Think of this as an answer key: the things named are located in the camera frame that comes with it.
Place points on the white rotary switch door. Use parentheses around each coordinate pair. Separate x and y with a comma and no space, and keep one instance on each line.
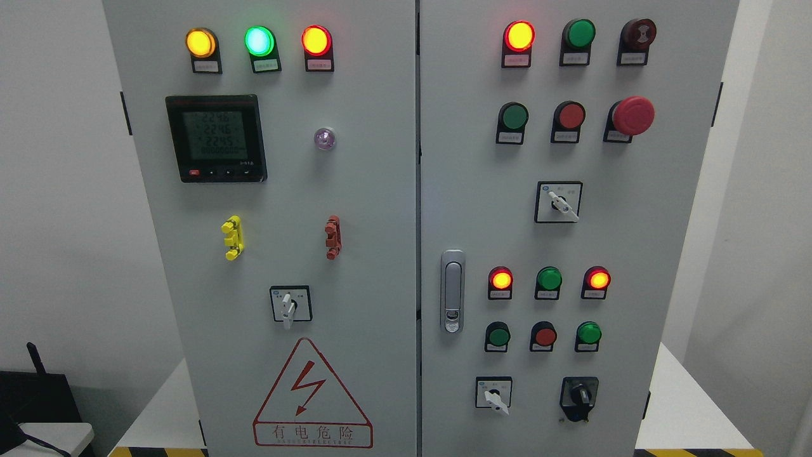
(291,304)

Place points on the green lit indicator light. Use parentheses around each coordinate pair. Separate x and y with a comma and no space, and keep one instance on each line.
(261,45)

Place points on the red terminal clip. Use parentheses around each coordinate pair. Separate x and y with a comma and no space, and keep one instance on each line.
(334,239)

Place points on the red lit indicator lower left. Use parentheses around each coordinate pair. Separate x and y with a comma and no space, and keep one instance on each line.
(500,284)

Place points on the small clear light bulb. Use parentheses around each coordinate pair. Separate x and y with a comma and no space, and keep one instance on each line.
(325,139)

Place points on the green push button lower left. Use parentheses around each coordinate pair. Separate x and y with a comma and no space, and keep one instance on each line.
(497,337)

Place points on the green push button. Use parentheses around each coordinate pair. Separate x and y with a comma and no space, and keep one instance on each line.
(511,123)
(588,336)
(497,337)

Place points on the green indicator lower middle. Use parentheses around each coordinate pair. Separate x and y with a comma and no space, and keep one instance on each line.
(548,283)

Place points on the green push button upper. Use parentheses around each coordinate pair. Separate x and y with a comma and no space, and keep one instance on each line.
(511,123)

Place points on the left grey cabinet door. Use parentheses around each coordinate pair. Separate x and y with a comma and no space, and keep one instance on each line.
(364,303)

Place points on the grey cabinet door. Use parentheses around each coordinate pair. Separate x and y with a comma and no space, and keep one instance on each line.
(364,303)
(480,197)

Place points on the yellow terminal clip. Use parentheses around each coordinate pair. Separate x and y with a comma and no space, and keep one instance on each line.
(233,239)

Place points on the red push button lower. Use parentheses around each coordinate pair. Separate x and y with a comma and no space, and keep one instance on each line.
(543,336)

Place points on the red push button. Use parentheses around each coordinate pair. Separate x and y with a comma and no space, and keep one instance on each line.
(566,122)
(543,336)

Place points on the right grey cabinet door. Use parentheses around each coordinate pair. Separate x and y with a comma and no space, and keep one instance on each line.
(480,197)

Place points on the red lit indicator lower right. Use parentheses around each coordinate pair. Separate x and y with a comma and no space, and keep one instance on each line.
(595,283)

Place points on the red push button upper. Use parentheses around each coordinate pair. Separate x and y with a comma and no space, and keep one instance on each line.
(566,122)

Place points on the red electric hazard warning sticker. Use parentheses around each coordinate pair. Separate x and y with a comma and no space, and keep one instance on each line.
(309,406)

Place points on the red lit indicator light left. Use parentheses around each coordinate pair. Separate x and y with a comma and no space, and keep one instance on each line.
(318,49)

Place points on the black digital power meter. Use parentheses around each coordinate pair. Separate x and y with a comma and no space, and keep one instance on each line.
(217,138)

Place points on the green push button lower right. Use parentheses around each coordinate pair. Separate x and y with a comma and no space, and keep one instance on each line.
(588,336)

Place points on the red lit indicator top right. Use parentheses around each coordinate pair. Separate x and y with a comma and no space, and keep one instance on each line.
(519,37)

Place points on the red emergency stop mushroom button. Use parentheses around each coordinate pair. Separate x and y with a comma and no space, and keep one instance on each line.
(628,118)

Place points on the green indicator top right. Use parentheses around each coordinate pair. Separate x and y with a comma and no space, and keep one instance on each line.
(576,40)

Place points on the yellow indicator light top left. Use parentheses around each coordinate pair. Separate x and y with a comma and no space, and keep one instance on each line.
(203,48)

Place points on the dark red buzzer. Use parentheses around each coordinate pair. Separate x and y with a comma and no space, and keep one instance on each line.
(635,40)

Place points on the white box bottom left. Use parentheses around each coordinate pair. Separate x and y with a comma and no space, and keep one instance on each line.
(74,438)

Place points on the black device with antenna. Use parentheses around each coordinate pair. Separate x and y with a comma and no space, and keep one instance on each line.
(37,397)

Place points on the silver door latch handle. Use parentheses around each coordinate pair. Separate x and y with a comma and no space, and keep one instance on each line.
(451,291)

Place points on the white rotary switch upper right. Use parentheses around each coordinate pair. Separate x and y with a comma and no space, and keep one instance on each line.
(558,202)

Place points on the white rotary switch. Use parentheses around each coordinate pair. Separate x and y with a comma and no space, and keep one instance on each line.
(493,392)
(558,202)

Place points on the white rotary switch bottom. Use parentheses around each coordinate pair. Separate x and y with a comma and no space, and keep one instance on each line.
(493,392)

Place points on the black rotary selector switch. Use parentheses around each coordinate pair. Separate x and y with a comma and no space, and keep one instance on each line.
(578,397)

